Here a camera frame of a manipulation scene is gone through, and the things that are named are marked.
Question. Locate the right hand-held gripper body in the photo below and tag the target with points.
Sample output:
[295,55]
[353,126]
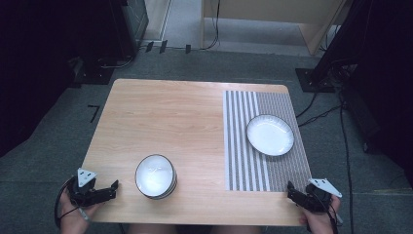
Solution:
[316,196]

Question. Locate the white plate with dark rim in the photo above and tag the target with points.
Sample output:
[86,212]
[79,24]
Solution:
[270,135]

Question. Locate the light wooden cabinet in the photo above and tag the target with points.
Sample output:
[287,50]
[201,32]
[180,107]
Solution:
[269,13]

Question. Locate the black equipment cabinet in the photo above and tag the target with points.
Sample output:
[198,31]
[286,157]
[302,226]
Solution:
[131,26]

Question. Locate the dark curtain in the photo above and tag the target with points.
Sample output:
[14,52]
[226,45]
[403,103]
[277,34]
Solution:
[39,65]
[383,81]

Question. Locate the white bowl with dark rim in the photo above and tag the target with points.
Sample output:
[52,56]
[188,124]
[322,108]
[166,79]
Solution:
[155,175]

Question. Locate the grey striped placemat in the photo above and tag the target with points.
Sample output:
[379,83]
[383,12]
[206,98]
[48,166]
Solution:
[240,146]

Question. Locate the person's right hand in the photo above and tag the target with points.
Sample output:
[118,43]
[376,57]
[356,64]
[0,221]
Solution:
[319,221]

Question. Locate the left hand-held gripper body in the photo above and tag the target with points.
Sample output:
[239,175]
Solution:
[83,194]

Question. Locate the black stand base plate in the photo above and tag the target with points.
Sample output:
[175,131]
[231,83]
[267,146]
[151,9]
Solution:
[312,80]
[94,74]

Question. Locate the person's left hand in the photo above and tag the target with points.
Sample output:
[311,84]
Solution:
[74,217]

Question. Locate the black tape strip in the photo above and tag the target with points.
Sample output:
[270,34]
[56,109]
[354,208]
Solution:
[187,49]

